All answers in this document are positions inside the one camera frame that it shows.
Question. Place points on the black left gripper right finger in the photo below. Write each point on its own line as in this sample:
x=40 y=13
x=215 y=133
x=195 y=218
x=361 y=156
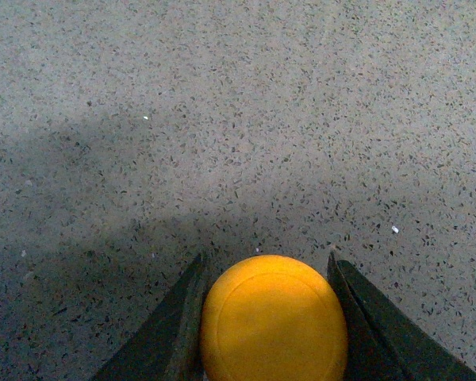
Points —
x=383 y=343

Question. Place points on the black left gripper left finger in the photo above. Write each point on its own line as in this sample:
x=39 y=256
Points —
x=166 y=346

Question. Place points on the yellow mushroom push button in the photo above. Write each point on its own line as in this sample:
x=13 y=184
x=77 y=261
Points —
x=272 y=317

